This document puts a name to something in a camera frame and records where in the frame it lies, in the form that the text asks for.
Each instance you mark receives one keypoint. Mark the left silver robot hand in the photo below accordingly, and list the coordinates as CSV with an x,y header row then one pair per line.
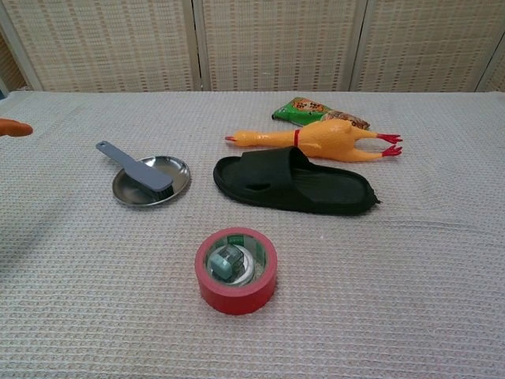
x,y
16,128

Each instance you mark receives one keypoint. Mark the grey blue brush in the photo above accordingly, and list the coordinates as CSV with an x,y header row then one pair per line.
x,y
146,173

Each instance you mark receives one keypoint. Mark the black rubber slipper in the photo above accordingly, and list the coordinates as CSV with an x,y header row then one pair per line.
x,y
276,173

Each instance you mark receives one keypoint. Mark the brown woven screen panel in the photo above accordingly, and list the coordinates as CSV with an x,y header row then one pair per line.
x,y
10,63

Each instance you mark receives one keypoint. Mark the woven folding screen panel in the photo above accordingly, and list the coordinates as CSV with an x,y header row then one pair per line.
x,y
422,43
106,43
498,75
276,43

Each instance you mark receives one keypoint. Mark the round stainless steel plate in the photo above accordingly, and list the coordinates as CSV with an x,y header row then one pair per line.
x,y
175,169

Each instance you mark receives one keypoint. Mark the beige woven tablecloth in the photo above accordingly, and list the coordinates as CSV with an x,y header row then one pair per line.
x,y
98,276

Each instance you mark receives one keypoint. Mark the small blue-grey plastic box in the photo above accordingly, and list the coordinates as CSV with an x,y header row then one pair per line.
x,y
221,268

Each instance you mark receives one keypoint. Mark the red tape roll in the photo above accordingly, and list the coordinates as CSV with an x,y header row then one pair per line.
x,y
236,302

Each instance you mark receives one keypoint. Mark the green snack bag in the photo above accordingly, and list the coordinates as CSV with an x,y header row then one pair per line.
x,y
300,108

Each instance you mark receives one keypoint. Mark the yellow rubber chicken toy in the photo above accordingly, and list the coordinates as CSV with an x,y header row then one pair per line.
x,y
323,138

